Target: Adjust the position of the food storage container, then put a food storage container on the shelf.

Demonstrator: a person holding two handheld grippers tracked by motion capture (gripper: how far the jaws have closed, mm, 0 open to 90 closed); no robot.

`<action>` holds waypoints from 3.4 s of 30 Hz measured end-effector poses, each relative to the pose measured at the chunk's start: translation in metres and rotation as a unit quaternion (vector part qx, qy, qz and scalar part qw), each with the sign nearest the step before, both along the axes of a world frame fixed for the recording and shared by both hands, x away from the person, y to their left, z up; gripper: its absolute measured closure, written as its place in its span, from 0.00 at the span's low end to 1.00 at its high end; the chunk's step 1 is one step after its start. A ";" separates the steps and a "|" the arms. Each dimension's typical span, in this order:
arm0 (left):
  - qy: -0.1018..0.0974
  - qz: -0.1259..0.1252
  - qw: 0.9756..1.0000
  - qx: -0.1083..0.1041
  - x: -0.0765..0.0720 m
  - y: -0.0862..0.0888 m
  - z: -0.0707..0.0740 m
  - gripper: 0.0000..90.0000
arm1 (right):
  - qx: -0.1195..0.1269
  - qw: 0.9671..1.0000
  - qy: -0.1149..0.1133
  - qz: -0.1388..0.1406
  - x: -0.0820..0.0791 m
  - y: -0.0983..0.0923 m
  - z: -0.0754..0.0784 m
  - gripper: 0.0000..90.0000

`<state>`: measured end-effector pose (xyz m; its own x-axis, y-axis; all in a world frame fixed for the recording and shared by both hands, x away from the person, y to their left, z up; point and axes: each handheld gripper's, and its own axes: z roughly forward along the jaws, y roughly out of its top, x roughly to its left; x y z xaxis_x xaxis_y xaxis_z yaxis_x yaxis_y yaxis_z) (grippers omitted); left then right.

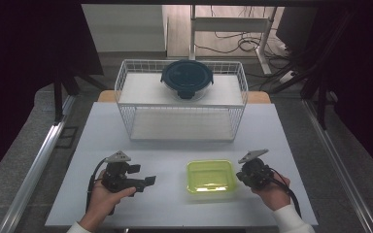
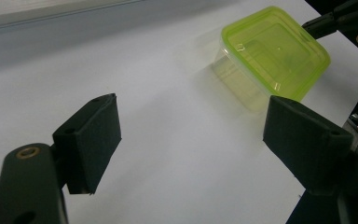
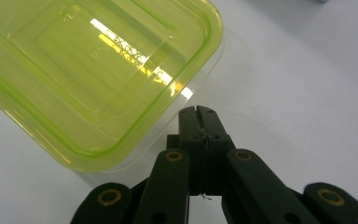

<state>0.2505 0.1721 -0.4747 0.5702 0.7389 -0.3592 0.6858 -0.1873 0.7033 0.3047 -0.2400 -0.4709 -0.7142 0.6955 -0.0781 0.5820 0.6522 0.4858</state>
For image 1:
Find left hand-held gripper cable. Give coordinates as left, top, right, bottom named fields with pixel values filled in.
left=85, top=157, right=109, bottom=214

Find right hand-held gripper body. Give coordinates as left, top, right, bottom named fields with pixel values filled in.
left=235, top=148, right=276, bottom=191

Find person's right hand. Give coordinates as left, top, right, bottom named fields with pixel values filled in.
left=251, top=171, right=292, bottom=213

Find right hand-held gripper cable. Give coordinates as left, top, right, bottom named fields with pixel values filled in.
left=267, top=166, right=303, bottom=218

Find round dark blue lidded container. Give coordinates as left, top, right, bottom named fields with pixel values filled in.
left=160, top=58, right=215, bottom=101

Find yellow-green rectangular plastic container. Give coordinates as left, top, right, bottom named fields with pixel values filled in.
left=186, top=158, right=239, bottom=196

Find black floor cables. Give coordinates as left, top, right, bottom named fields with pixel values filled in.
left=193, top=5, right=293, bottom=60

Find black curtain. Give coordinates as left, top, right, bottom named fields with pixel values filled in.
left=304, top=0, right=373, bottom=183
left=0, top=0, right=105, bottom=189

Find black floor bracket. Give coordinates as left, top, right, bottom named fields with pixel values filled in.
left=55, top=125, right=80, bottom=150

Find wooden table board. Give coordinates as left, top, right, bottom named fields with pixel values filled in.
left=96, top=89, right=272, bottom=105

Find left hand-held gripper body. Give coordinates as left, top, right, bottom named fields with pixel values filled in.
left=100, top=150, right=141, bottom=194

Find white desk frame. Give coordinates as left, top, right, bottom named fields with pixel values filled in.
left=188, top=4, right=278, bottom=76

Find white wire shelf rack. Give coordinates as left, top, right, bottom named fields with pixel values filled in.
left=114, top=58, right=250, bottom=143

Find aluminium rail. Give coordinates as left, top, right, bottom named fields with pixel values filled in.
left=301, top=98, right=373, bottom=233
left=0, top=94, right=78, bottom=233

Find person's left hand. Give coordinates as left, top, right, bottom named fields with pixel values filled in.
left=78, top=169, right=138, bottom=233

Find hand-held gripper cable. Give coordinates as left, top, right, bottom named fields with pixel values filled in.
left=85, top=157, right=109, bottom=214
left=267, top=166, right=303, bottom=218

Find white cabinet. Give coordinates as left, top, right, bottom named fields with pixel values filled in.
left=81, top=4, right=169, bottom=54

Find black metal stand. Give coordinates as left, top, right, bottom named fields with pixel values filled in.
left=267, top=9, right=360, bottom=131
left=52, top=66, right=109, bottom=126

